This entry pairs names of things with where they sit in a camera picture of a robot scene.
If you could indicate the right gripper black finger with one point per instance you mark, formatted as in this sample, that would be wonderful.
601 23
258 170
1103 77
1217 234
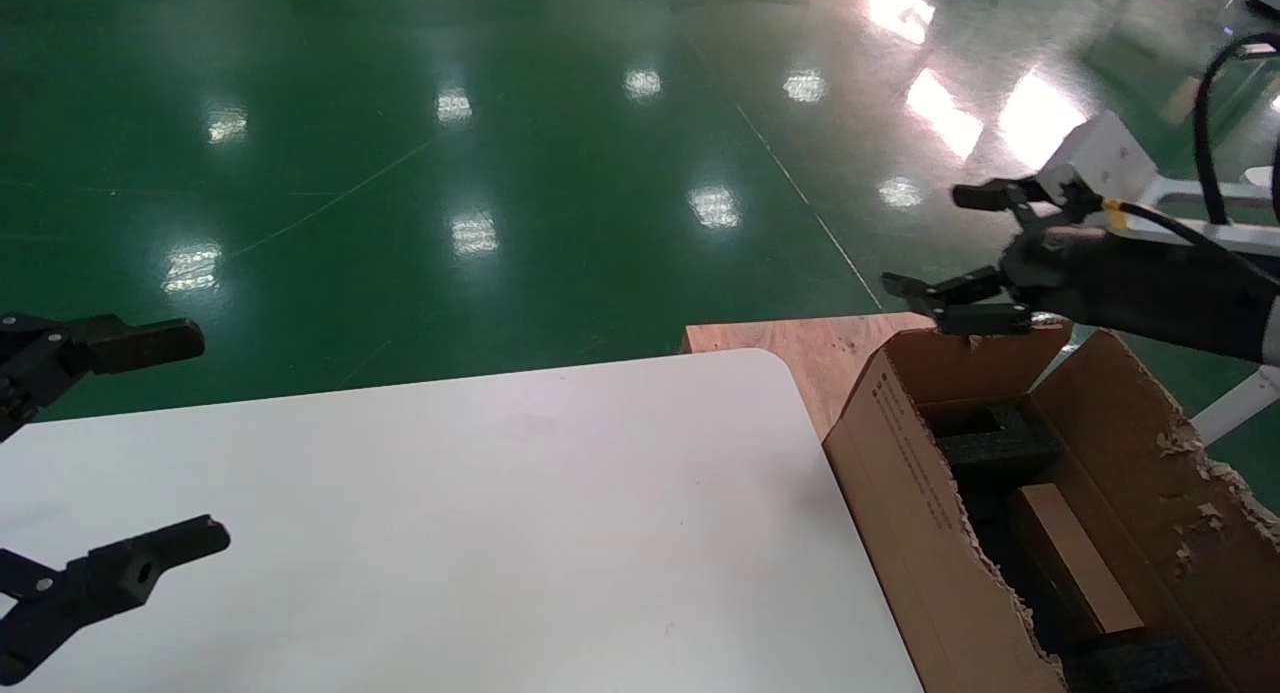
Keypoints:
970 313
985 195

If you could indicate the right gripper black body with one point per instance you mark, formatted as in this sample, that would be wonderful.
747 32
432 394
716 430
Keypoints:
1130 283

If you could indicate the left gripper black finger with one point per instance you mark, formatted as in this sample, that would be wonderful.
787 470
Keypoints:
130 345
110 578

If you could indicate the small brown cardboard box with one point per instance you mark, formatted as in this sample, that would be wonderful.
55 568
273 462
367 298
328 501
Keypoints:
1075 558

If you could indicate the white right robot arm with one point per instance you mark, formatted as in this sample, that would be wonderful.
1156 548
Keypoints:
1274 333

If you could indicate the large open cardboard box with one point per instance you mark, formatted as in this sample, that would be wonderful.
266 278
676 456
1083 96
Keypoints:
900 493

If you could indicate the wooden plywood pallet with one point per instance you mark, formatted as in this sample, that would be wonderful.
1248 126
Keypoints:
780 343

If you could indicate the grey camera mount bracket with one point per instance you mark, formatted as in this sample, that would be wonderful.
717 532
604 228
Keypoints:
1220 237

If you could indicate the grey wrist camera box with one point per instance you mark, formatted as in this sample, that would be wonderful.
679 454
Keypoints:
1095 158

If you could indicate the white tubular floor frame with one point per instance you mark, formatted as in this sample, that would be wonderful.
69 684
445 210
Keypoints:
1240 403

